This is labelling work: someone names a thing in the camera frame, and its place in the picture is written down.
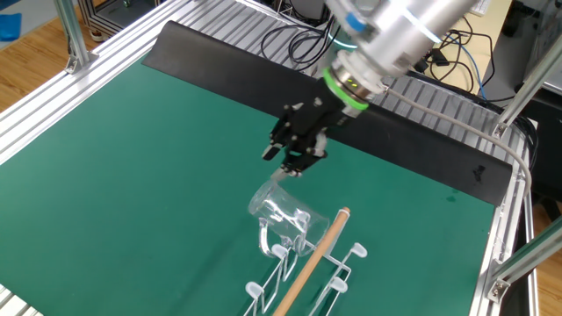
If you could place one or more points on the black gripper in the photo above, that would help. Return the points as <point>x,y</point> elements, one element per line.
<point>316,118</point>

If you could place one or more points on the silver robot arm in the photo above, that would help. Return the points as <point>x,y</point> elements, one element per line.
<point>386,39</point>

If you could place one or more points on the black table mat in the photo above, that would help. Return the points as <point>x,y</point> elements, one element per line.
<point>219,66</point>

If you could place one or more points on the black control box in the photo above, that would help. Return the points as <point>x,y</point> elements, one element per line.
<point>307,6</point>

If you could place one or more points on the green table mat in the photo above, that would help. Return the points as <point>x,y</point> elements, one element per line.
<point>131,197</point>

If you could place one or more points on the beige desk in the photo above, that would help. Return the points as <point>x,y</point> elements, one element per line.
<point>492,44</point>

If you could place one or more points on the white computer keyboard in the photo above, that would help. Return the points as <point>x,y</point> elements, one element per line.
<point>483,8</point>

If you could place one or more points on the black cabinet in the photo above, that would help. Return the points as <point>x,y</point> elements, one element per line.
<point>549,145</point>

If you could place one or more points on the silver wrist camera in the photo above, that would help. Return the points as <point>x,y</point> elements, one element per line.
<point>351,15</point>

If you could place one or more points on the black frame cart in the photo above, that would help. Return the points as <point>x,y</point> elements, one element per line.
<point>105,24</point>

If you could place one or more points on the aluminium frame post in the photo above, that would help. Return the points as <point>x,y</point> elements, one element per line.
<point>527,259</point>
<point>527,88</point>
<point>77,39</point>

